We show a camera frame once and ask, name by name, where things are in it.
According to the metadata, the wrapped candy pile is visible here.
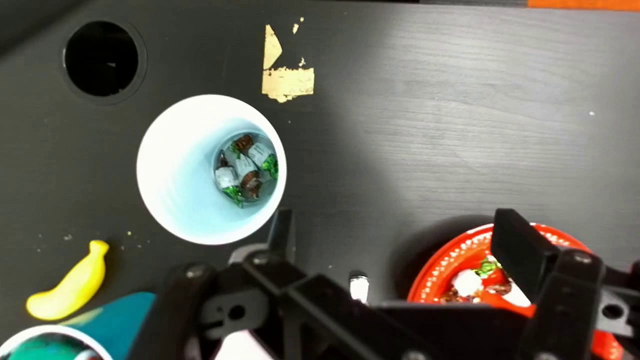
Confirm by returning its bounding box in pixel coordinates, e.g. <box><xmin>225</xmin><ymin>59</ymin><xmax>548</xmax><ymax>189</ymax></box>
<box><xmin>446</xmin><ymin>256</ymin><xmax>515</xmax><ymax>306</ymax></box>

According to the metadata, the green white candy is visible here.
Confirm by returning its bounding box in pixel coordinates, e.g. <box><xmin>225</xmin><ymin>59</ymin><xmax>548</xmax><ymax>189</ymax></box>
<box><xmin>245</xmin><ymin>135</ymin><xmax>280</xmax><ymax>179</ymax></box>
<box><xmin>221</xmin><ymin>142</ymin><xmax>263</xmax><ymax>196</ymax></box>
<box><xmin>213</xmin><ymin>166</ymin><xmax>245</xmax><ymax>201</ymax></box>

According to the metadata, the torn beige tape patch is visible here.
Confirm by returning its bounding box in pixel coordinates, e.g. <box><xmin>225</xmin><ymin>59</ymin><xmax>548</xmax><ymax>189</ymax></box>
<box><xmin>260</xmin><ymin>22</ymin><xmax>318</xmax><ymax>105</ymax></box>

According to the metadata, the yellow toy banana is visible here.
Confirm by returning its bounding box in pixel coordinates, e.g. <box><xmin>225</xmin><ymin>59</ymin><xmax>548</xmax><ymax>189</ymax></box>
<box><xmin>23</xmin><ymin>238</ymin><xmax>111</xmax><ymax>324</ymax></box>

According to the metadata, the red bowl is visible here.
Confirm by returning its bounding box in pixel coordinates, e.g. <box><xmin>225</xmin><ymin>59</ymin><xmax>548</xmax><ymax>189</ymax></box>
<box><xmin>406</xmin><ymin>221</ymin><xmax>628</xmax><ymax>360</ymax></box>

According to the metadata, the teal cup with toys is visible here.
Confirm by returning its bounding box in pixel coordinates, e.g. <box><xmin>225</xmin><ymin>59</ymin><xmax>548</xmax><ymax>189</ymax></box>
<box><xmin>0</xmin><ymin>290</ymin><xmax>157</xmax><ymax>360</ymax></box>

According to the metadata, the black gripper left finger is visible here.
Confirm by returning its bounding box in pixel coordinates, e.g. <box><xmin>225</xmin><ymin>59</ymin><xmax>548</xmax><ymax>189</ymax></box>
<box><xmin>127</xmin><ymin>249</ymin><xmax>386</xmax><ymax>360</ymax></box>

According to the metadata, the light blue plastic cup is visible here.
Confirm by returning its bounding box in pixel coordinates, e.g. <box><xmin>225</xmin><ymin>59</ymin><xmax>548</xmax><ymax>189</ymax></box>
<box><xmin>133</xmin><ymin>92</ymin><xmax>290</xmax><ymax>248</ymax></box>

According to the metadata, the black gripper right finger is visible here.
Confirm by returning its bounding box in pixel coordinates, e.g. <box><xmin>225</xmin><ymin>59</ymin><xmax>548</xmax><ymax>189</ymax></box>
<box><xmin>487</xmin><ymin>207</ymin><xmax>605</xmax><ymax>360</ymax></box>

